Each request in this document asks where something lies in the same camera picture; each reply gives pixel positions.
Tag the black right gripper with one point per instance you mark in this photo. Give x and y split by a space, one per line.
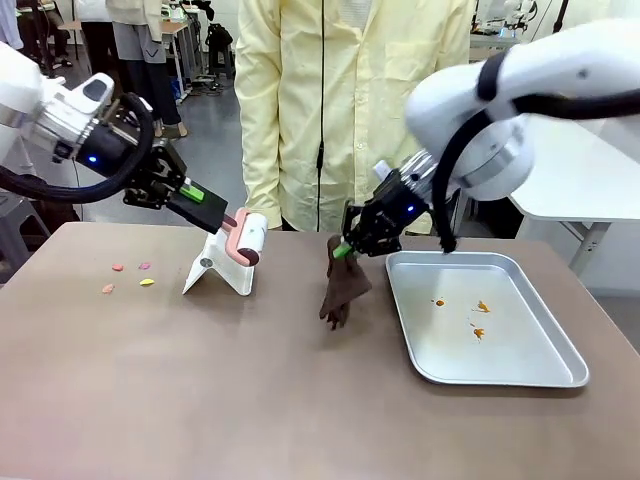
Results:
397 205

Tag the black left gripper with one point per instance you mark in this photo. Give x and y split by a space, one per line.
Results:
107 147

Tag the brown cloth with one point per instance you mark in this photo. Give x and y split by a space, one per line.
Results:
345 290

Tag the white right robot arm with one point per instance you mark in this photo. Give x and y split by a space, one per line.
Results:
525 90

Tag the yellow paper scrap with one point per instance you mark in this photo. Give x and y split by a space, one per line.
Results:
146 282

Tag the white roller stand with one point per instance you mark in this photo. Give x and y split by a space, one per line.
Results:
220 272

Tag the salmon paper scrap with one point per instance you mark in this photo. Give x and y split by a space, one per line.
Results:
108 288

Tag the black bag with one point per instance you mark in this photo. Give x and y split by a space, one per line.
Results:
50 217

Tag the person in grey skirt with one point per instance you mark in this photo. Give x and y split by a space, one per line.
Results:
142 45

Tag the grey stool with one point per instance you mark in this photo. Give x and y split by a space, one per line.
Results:
20 230

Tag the person in yellow shirt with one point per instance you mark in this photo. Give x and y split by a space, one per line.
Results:
290 100

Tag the black chair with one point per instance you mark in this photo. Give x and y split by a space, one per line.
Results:
220 47

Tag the wooden top desk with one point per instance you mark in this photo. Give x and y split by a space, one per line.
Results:
182 35

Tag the silver metal tray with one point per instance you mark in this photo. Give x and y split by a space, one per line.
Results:
500 360

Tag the person in dark clothes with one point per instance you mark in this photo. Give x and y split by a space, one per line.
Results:
45 30

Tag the white side table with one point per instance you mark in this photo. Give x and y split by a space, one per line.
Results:
575 175

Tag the white lab bench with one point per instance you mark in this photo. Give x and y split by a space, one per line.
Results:
492 42

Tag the black tripod pole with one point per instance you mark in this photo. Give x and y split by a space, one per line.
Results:
554 15

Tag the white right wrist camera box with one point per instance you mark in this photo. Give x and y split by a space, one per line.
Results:
382 167

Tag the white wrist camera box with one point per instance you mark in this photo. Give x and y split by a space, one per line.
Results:
382 167
95 87

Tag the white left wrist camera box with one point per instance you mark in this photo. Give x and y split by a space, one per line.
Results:
95 87

